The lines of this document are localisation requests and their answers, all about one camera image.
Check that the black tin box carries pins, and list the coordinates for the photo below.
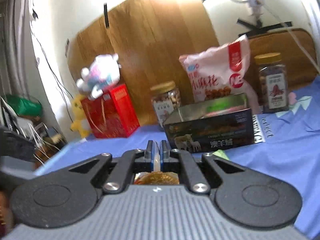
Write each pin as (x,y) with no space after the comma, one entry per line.
(212,130)

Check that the green snack packet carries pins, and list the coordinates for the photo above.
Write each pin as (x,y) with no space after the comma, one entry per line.
(221,154)

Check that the green bag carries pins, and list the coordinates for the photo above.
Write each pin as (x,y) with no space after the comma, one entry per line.
(23,105)

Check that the dark grey box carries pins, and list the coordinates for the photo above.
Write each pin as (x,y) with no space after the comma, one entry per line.
(13,142)

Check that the gold snack packet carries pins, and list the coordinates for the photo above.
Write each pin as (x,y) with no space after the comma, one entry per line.
(157,178)

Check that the pecan jar with gold lid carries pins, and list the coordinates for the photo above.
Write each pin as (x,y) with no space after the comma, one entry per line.
(272,85)

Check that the pink plush toy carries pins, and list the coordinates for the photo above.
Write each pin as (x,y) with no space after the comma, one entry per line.
(102,75)

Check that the yellow plush duck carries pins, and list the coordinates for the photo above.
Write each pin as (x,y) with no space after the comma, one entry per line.
(80,125)

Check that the peanut jar with gold lid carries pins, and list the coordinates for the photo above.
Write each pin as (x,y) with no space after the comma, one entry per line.
(162,105)

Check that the blue printed cloth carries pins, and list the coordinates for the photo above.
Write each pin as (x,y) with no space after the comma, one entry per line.
(275,155)

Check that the red gift box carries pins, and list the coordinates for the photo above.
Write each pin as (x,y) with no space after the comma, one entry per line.
(112,115)

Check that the dark rounded wooden board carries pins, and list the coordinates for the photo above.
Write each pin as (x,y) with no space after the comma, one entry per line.
(295,55)

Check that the light wooden board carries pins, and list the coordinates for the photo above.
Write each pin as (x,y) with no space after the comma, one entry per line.
(155,42)

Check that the black stand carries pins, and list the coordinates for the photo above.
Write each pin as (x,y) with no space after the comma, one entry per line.
(265,27)

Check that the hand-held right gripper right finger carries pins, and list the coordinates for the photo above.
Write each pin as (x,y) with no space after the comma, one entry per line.
(164,153)

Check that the black tape strip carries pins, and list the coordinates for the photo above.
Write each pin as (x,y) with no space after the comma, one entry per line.
(106,15)

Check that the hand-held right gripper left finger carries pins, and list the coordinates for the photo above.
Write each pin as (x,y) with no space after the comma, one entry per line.
(149,153)

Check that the white mounted device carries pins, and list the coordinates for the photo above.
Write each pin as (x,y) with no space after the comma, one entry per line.
(255,2)

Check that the pink snack bag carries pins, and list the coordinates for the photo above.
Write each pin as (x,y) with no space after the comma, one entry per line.
(212,67)

